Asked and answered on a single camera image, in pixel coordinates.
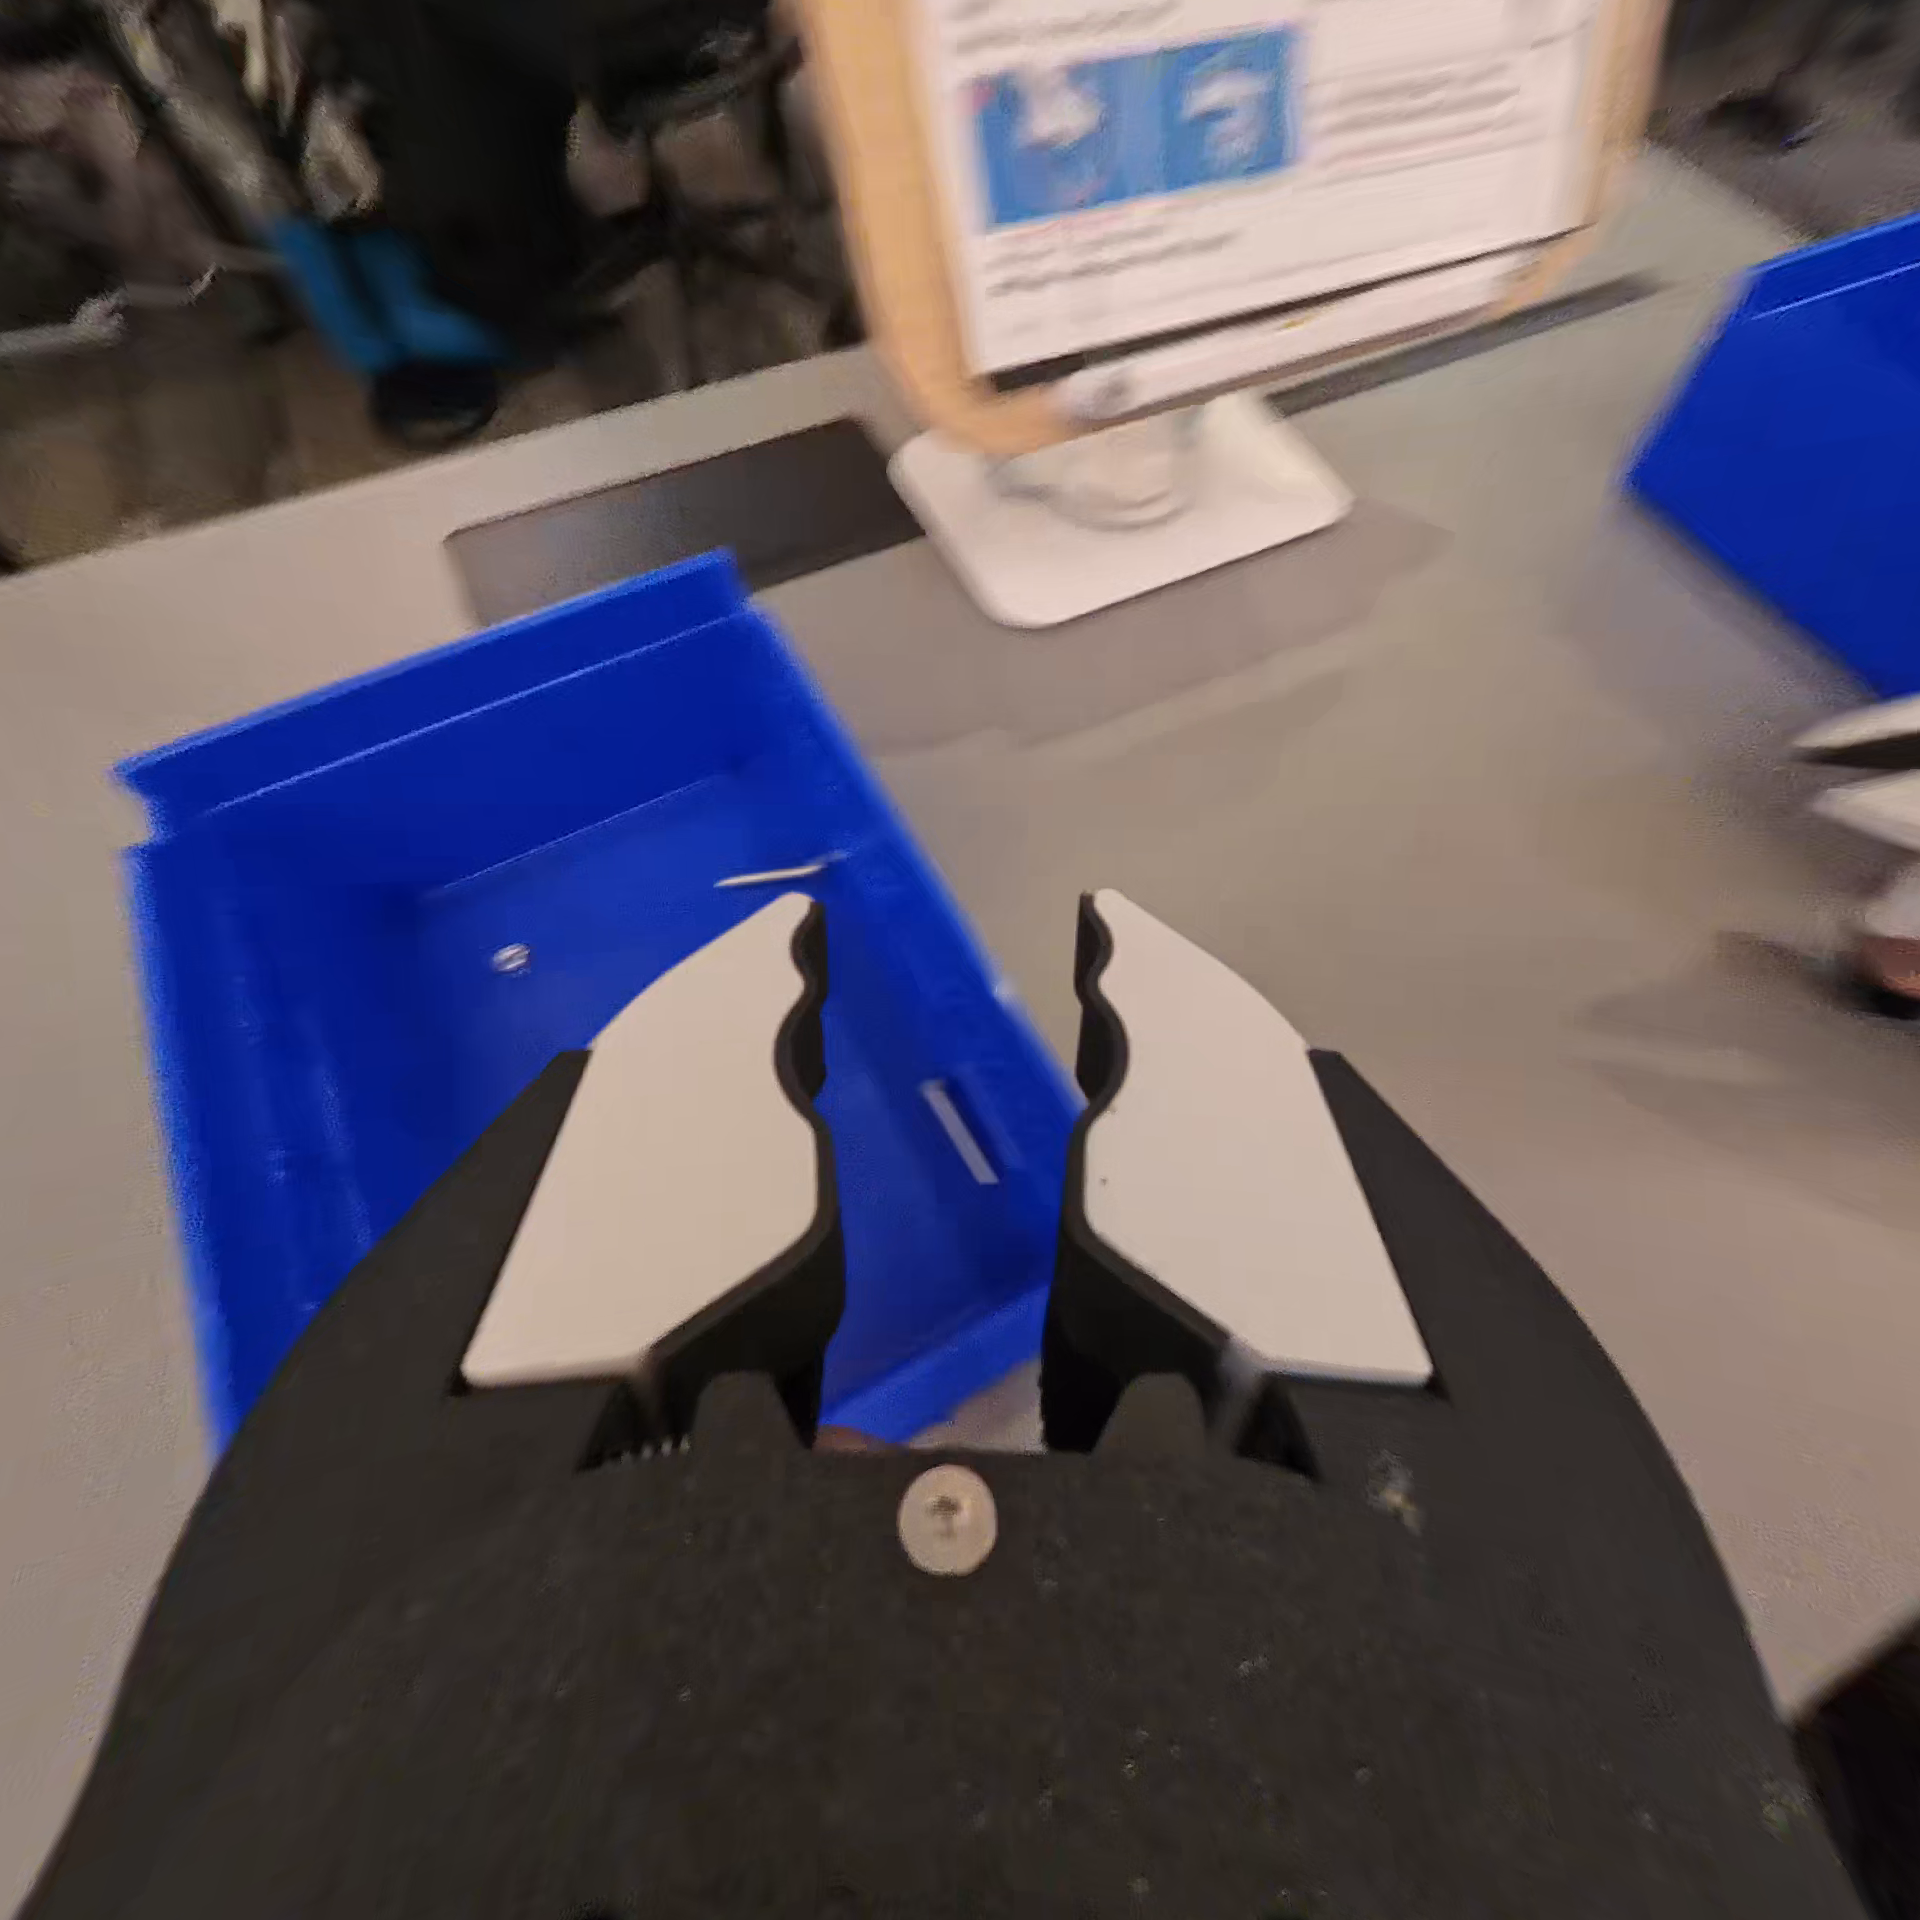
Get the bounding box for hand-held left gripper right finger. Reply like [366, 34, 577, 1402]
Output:
[1048, 888, 1435, 1422]

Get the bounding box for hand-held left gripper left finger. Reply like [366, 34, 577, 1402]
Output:
[456, 888, 847, 1418]

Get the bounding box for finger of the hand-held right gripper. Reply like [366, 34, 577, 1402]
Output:
[1805, 778, 1920, 861]
[1787, 694, 1920, 780]

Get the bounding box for blue plastic bin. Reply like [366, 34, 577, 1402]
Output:
[1619, 210, 1920, 708]
[113, 551, 1087, 1458]

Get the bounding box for grey desk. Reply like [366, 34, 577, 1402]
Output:
[0, 150, 1920, 1920]

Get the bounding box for person's right hand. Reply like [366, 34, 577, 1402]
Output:
[1847, 868, 1920, 1011]

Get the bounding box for printed instruction sheet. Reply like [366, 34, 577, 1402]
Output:
[900, 0, 1610, 379]

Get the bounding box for person's dark clothing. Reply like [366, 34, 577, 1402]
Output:
[1800, 1636, 1920, 1920]

